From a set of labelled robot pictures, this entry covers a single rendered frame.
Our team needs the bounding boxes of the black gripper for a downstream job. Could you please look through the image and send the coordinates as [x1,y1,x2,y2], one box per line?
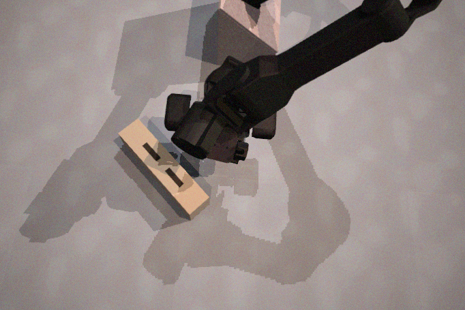
[164,93,277,140]

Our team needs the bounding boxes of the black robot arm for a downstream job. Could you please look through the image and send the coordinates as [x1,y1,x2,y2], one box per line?
[171,0,442,164]

